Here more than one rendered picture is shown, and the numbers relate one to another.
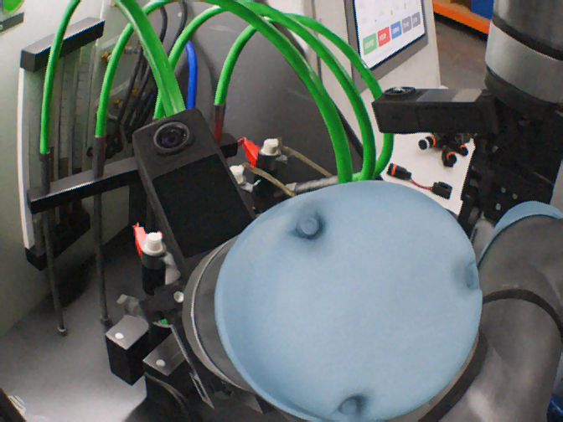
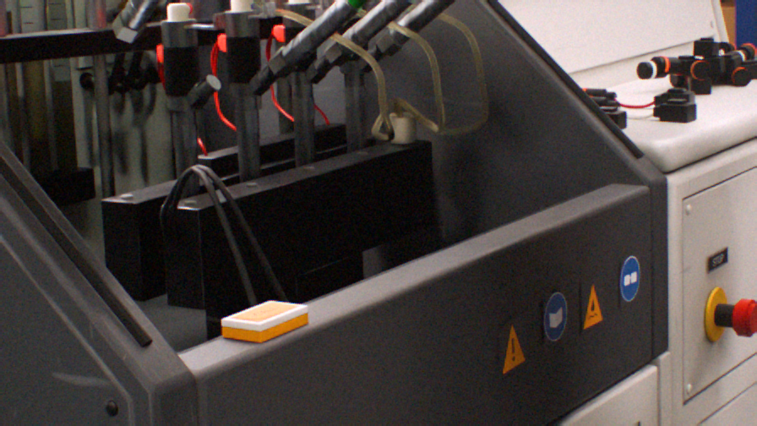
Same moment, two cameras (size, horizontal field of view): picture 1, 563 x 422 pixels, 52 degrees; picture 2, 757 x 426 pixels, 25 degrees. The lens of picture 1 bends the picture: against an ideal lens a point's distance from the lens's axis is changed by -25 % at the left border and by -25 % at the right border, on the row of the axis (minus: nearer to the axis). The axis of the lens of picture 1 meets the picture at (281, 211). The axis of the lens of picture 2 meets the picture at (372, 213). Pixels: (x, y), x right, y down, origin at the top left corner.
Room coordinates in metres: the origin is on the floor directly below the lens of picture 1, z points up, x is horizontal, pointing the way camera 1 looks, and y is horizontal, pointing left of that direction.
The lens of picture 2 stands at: (-0.73, -0.27, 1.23)
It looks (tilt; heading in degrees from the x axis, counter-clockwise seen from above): 11 degrees down; 11
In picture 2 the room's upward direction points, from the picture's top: 2 degrees counter-clockwise
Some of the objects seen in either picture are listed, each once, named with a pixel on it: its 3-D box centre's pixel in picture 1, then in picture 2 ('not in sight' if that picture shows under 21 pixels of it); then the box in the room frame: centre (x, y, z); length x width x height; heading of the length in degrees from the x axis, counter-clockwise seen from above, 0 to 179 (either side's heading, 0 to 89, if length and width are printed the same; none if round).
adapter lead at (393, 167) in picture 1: (420, 180); (633, 98); (1.00, -0.22, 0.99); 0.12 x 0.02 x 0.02; 74
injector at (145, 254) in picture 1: (162, 321); (197, 153); (0.56, 0.11, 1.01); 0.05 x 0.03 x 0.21; 67
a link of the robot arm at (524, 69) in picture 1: (528, 62); not in sight; (0.44, -0.17, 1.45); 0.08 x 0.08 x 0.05
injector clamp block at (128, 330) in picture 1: (204, 326); (283, 252); (0.67, 0.07, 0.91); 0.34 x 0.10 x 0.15; 157
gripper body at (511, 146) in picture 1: (517, 152); not in sight; (0.44, -0.17, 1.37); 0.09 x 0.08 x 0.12; 67
